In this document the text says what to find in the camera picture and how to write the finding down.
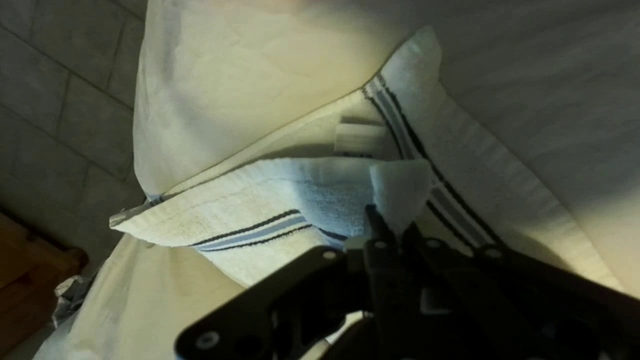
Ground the white towel with blue stripes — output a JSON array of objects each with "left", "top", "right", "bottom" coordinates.
[{"left": 108, "top": 24, "right": 632, "bottom": 298}]

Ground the wooden nightstand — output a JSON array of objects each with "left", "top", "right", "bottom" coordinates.
[{"left": 0, "top": 211, "right": 91, "bottom": 345}]

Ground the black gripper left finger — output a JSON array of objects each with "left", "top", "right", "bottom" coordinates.
[{"left": 177, "top": 207, "right": 397, "bottom": 360}]

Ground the blue plaid comforter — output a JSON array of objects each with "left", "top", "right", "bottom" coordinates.
[{"left": 50, "top": 270, "right": 96, "bottom": 331}]

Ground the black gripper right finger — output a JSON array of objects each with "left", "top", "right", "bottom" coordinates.
[{"left": 394, "top": 223, "right": 640, "bottom": 360}]

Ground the large beige pillow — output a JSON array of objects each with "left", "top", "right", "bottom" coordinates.
[{"left": 33, "top": 0, "right": 640, "bottom": 360}]

